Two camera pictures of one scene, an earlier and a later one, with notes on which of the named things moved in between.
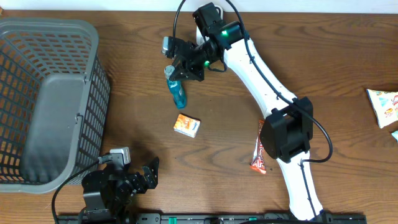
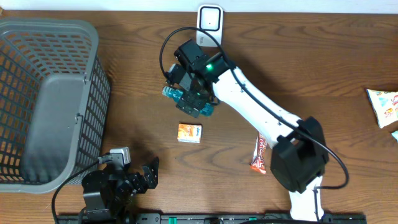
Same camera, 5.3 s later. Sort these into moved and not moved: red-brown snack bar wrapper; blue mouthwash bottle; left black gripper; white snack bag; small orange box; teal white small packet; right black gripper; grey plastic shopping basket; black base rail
Moved: small orange box; right black gripper; blue mouthwash bottle
Not moved: grey plastic shopping basket; red-brown snack bar wrapper; white snack bag; black base rail; left black gripper; teal white small packet
